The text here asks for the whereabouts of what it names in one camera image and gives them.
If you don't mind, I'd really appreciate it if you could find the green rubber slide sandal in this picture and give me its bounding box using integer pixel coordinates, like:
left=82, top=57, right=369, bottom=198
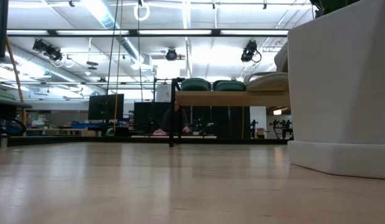
left=212, top=80, right=246, bottom=92
left=180, top=77, right=211, bottom=92

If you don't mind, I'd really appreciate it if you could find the wooden shelf with black legs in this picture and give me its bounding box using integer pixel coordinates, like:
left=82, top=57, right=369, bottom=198
left=169, top=77, right=291, bottom=148

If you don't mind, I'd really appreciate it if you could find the person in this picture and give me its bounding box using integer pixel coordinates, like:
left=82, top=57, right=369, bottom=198
left=153, top=101, right=193, bottom=136

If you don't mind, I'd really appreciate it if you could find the white box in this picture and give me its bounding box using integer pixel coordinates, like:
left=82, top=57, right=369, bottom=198
left=156, top=83, right=174, bottom=103

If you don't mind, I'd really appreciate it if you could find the black cabinet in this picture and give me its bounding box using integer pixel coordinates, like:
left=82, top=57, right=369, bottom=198
left=210, top=106, right=251, bottom=139

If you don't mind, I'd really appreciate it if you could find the thin black tube stand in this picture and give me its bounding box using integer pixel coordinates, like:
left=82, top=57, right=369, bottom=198
left=152, top=77, right=177, bottom=103

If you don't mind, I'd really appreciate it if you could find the thin black horizontal bar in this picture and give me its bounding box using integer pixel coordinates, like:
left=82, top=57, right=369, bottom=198
left=0, top=81, right=248, bottom=86

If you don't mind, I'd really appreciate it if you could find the black overhead beam with lights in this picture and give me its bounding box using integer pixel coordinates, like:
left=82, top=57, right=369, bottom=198
left=7, top=29, right=289, bottom=38

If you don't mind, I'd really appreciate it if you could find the blue background table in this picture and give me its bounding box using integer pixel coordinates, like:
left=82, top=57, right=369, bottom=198
left=70, top=121, right=103, bottom=129

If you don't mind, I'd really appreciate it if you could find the white plant pot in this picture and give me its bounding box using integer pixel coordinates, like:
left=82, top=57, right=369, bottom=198
left=287, top=0, right=385, bottom=180

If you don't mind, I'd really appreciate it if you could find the black aluminium table frame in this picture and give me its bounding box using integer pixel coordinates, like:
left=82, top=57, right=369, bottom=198
left=0, top=135, right=289, bottom=147

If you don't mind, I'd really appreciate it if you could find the black ceiling cable reel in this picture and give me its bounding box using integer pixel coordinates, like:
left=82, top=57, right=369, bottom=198
left=240, top=39, right=262, bottom=63
left=165, top=47, right=179, bottom=62
left=44, top=45, right=64, bottom=62
left=32, top=39, right=49, bottom=53

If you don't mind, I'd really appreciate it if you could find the thin black hanging cable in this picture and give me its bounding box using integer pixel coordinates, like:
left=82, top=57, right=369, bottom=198
left=136, top=0, right=144, bottom=102

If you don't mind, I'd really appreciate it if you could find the white hanging ring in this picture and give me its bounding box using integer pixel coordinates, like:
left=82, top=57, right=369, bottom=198
left=132, top=1, right=151, bottom=22

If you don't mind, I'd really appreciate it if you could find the silver ventilation duct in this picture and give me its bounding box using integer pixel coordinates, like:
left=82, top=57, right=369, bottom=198
left=80, top=0, right=155, bottom=72

